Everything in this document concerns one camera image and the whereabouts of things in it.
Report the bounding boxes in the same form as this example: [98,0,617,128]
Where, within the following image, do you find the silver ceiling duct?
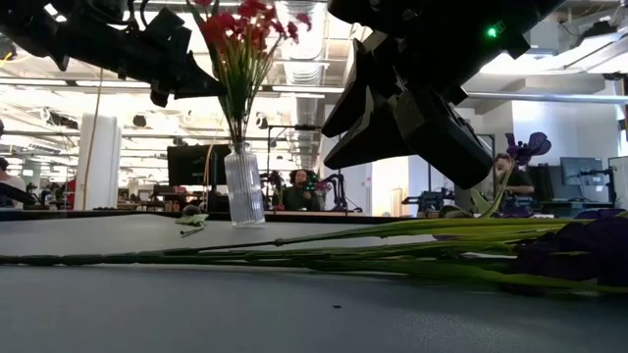
[273,0,329,171]

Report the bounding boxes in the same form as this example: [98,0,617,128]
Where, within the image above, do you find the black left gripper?
[62,6,230,109]

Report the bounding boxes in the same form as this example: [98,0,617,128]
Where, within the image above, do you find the red flower bunch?
[187,0,314,217]

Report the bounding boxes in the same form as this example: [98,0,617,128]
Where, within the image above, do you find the black monitor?
[166,143,232,187]

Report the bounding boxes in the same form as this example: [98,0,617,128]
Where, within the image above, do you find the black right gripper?
[320,27,496,191]

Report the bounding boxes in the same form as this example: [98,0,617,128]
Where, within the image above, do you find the white pillar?
[74,111,123,211]

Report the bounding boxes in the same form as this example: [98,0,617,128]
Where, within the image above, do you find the black table frame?
[0,209,411,226]

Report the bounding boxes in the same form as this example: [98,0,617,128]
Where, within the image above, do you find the black frame stand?
[266,125,343,213]

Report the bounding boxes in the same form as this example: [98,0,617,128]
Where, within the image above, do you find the person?
[281,168,321,213]
[0,156,27,208]
[493,152,537,198]

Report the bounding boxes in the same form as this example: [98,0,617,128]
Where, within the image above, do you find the white panel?
[607,155,628,210]

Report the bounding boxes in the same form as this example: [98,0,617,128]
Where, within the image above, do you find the grey ceiling box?
[528,20,560,55]

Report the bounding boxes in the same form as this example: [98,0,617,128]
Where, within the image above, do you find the clear ribbed glass vase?
[223,141,267,229]

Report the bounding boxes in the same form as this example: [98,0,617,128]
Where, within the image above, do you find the purple flower bunch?
[0,215,628,298]
[493,204,537,220]

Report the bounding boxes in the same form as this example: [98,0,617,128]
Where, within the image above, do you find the grey desk monitor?
[558,156,603,186]

